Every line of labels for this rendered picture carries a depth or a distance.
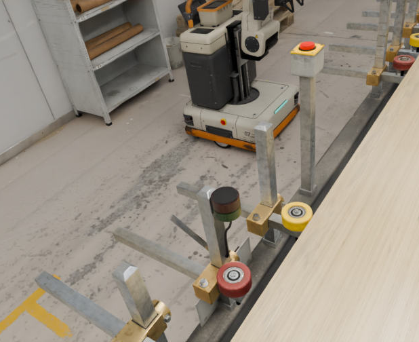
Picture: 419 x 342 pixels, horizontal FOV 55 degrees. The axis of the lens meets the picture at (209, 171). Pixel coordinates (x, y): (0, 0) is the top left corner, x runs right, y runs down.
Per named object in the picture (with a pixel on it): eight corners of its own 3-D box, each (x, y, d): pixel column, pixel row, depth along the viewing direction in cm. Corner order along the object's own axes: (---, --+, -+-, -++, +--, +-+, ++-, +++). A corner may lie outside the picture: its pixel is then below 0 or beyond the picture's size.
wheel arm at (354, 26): (346, 30, 222) (346, 22, 220) (348, 28, 224) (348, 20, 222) (433, 36, 199) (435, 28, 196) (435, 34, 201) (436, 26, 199)
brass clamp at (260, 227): (245, 231, 116) (243, 218, 113) (268, 201, 124) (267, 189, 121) (264, 238, 113) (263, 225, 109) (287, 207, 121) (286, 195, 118)
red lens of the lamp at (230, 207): (206, 207, 86) (205, 200, 84) (222, 191, 89) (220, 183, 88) (230, 216, 82) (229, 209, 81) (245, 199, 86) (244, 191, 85)
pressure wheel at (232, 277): (215, 308, 100) (209, 279, 93) (233, 284, 104) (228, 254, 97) (243, 323, 95) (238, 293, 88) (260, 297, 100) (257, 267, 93)
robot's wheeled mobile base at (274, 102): (184, 136, 310) (177, 107, 295) (229, 98, 348) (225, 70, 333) (261, 157, 274) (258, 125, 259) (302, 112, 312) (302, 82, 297)
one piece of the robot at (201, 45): (192, 119, 301) (169, 3, 250) (232, 87, 333) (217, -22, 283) (230, 129, 283) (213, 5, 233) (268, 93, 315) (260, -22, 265)
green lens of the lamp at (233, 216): (208, 216, 87) (207, 209, 86) (224, 199, 91) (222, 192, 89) (232, 225, 84) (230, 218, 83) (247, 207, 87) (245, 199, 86)
